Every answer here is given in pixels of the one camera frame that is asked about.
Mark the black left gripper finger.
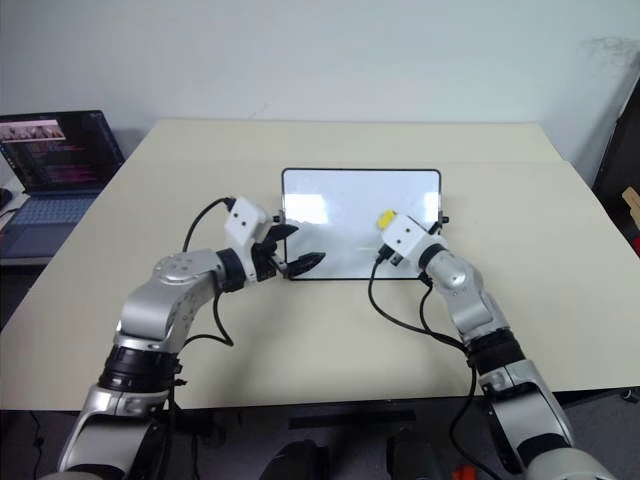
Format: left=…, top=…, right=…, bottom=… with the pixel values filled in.
left=282, top=252, right=328, bottom=278
left=268, top=223, right=301, bottom=247

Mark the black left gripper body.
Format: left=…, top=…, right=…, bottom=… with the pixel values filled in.
left=248, top=238, right=287, bottom=282

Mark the black-framed small whiteboard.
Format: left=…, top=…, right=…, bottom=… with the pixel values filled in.
left=273, top=167, right=450, bottom=283

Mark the black flat bar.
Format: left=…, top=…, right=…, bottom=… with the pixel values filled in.
left=288, top=409, right=417, bottom=430

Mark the dark rounded shape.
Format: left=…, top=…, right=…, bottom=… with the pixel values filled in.
left=263, top=439, right=332, bottom=480
left=386, top=431, right=442, bottom=480

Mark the light wooden piece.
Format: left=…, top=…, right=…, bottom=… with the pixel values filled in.
left=621, top=186, right=640, bottom=254

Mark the blue open laptop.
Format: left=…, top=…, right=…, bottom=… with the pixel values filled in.
left=0, top=110, right=127, bottom=260

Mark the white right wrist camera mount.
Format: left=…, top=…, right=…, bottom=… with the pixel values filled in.
left=379, top=214, right=437, bottom=267

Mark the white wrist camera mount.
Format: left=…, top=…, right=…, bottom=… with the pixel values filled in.
left=379, top=214, right=437, bottom=267
left=222, top=197, right=273, bottom=279

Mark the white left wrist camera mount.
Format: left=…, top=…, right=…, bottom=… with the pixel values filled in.
left=222, top=197, right=273, bottom=279

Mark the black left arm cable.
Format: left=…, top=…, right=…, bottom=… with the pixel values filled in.
left=181, top=197, right=237, bottom=348

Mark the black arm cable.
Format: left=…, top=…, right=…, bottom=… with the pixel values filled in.
left=368, top=244, right=501, bottom=480
left=181, top=197, right=237, bottom=348

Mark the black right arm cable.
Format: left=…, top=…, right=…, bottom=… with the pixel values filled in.
left=368, top=244, right=501, bottom=480

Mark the thin black floor cable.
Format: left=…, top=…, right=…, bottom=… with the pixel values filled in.
left=28, top=409, right=47, bottom=474

